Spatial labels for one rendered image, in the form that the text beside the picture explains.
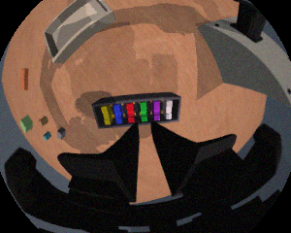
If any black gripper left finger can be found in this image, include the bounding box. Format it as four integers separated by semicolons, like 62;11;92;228
57;123;139;203

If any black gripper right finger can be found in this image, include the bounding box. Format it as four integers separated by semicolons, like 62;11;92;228
150;121;238;197

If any small teal block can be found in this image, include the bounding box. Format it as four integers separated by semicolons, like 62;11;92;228
44;132;51;141

